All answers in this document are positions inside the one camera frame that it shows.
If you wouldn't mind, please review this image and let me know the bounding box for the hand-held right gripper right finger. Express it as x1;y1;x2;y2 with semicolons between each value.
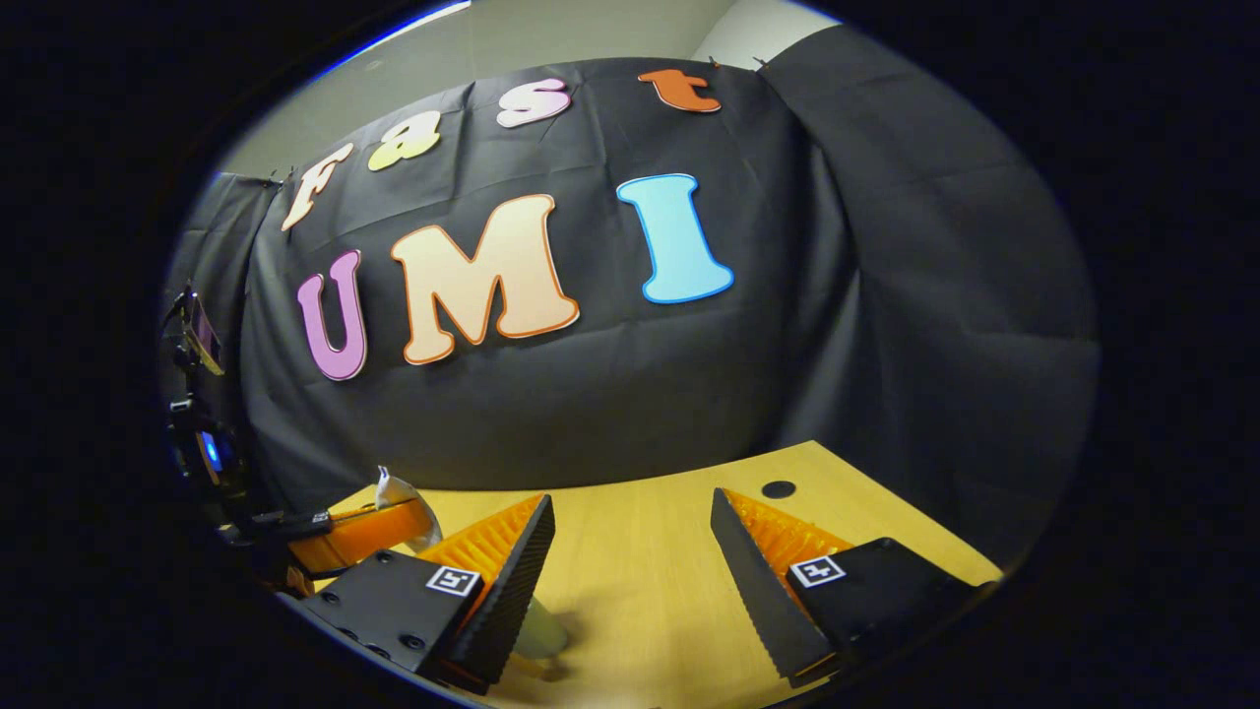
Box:
710;486;995;688

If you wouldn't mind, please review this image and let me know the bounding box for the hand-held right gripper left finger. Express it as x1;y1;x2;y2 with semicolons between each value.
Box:
298;493;557;695

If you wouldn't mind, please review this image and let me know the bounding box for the pale green cup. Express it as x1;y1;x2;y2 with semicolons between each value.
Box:
507;594;572;682

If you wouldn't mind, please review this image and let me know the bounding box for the white toothpaste tube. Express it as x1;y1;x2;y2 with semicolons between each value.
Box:
374;465;444;552

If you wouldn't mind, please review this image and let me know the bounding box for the wooden desktop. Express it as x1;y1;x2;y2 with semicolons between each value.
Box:
285;440;1005;709

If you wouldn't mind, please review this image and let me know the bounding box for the black backdrop cloth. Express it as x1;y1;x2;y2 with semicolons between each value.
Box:
162;25;1102;567

